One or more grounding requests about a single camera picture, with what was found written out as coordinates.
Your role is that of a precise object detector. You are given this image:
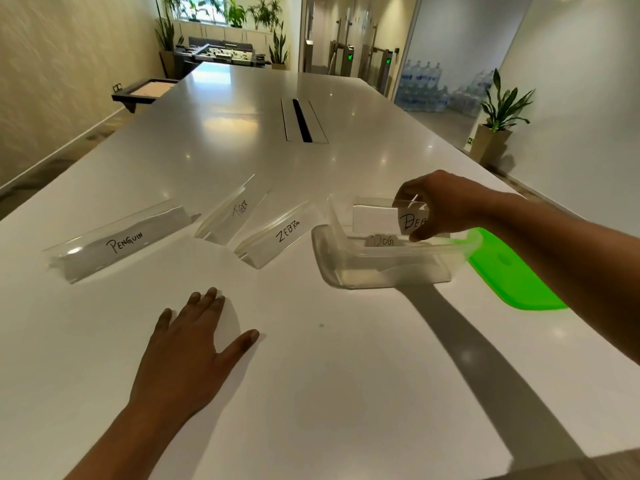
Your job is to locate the white low cabinet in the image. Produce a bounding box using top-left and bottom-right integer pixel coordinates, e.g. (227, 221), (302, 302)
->
(177, 19), (276, 51)

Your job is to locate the green plastic lid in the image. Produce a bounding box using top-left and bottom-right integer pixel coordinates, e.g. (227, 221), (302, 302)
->
(467, 227), (569, 311)

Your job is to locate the bright window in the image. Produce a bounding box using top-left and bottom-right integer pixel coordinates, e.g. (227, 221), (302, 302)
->
(177, 0), (229, 21)

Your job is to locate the potted plant tan planter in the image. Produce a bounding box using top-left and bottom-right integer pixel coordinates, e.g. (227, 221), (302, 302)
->
(469, 68), (536, 165)

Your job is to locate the person's left hand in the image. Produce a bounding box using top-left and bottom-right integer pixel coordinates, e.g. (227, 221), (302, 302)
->
(129, 287), (260, 421)

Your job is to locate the black side table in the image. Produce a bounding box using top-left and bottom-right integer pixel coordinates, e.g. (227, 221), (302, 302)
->
(111, 78), (180, 114)

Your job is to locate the person's right hand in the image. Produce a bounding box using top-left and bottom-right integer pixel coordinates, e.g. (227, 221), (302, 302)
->
(395, 169), (506, 243)

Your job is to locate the metal turnstile gate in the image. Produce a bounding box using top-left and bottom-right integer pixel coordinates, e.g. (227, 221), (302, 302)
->
(365, 24), (401, 95)
(327, 17), (356, 78)

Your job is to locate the tall snake plant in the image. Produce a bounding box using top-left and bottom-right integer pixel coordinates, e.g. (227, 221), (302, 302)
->
(153, 0), (183, 78)
(269, 22), (290, 71)

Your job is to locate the stack of water jugs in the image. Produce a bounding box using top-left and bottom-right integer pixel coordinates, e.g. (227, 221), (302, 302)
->
(396, 59), (496, 118)

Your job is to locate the person's right forearm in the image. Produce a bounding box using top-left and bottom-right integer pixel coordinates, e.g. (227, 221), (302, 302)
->
(479, 192), (640, 365)

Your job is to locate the foosball table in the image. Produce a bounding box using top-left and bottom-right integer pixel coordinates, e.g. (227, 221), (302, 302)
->
(172, 37), (269, 78)

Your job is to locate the table cable slot panel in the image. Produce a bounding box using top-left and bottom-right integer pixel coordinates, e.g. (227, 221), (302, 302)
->
(281, 98), (329, 144)

